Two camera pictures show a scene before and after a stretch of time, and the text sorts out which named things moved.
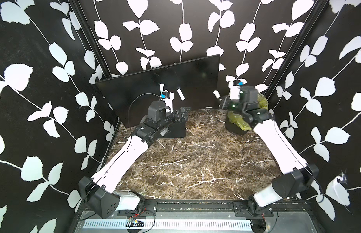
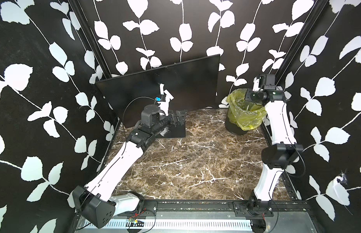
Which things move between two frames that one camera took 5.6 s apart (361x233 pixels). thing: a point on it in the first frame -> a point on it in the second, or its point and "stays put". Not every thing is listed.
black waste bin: [234, 128] stays put
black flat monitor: [192, 84] stays put
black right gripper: [229, 102] -> [250, 93]
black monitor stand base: [177, 130] stays put
